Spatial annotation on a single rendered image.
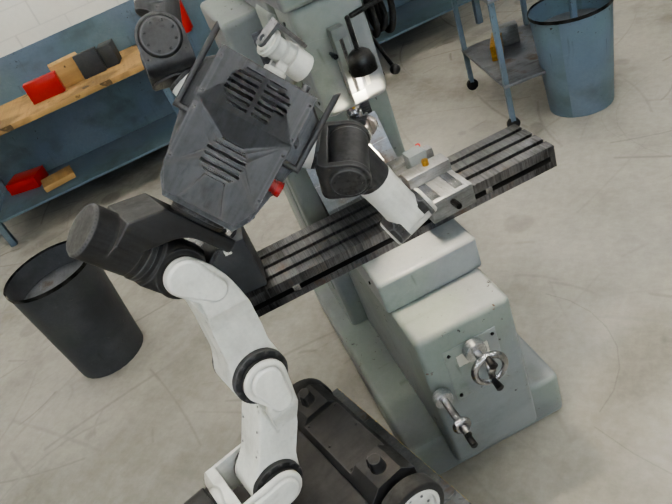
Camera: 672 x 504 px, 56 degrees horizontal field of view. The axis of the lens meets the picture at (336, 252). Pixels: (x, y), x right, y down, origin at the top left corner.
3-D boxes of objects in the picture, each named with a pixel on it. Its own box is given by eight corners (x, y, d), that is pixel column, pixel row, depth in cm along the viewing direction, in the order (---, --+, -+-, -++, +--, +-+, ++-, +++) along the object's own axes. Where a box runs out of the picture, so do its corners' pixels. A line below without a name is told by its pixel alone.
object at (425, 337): (540, 422, 220) (511, 297, 186) (460, 466, 217) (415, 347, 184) (435, 298, 287) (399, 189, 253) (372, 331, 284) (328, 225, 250)
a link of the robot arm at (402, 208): (450, 220, 154) (401, 166, 140) (412, 258, 155) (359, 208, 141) (427, 199, 162) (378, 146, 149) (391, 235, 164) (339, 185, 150)
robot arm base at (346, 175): (363, 208, 138) (377, 170, 130) (305, 199, 136) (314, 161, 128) (361, 160, 148) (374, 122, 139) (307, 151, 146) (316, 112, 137)
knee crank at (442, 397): (485, 443, 181) (480, 430, 177) (466, 453, 180) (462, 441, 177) (449, 393, 199) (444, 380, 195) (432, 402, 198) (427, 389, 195)
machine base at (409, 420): (565, 408, 234) (558, 373, 223) (422, 487, 229) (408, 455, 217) (423, 254, 333) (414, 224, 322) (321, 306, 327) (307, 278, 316)
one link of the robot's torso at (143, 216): (74, 267, 117) (119, 182, 117) (58, 245, 127) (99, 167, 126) (198, 311, 135) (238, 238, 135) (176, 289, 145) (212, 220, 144)
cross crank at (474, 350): (519, 381, 182) (512, 353, 175) (483, 400, 181) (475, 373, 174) (490, 348, 195) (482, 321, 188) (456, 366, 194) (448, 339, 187)
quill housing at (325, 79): (393, 91, 180) (358, -22, 162) (327, 122, 178) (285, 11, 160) (368, 75, 196) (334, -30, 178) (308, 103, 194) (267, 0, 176)
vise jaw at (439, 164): (452, 169, 200) (449, 158, 198) (411, 191, 198) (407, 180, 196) (442, 162, 205) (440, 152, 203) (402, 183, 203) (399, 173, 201)
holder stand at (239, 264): (267, 285, 197) (241, 234, 186) (202, 312, 197) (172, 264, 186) (263, 264, 207) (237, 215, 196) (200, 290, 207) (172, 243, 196)
